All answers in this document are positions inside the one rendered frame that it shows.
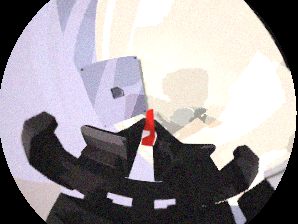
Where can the red peg with white top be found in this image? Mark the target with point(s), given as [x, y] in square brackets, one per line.
[149, 135]

